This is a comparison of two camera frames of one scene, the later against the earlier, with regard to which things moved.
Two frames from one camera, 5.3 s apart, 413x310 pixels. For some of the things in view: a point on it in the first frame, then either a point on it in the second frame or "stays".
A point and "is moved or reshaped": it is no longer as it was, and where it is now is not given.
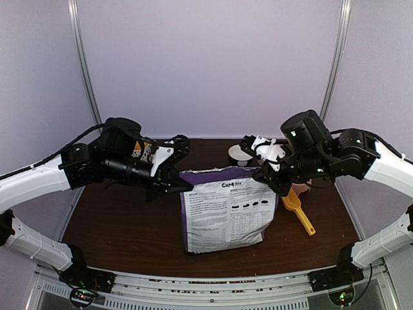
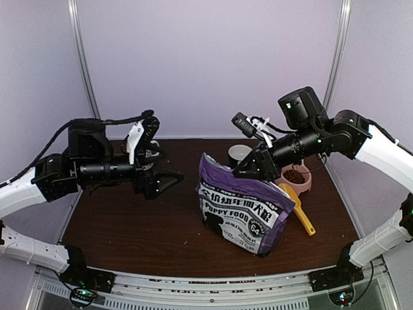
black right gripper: (265, 173) -> (268, 168)
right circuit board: (342, 298) stays
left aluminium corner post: (74, 15) stays
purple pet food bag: (226, 207) is moved or reshaped
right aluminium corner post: (339, 57) stays
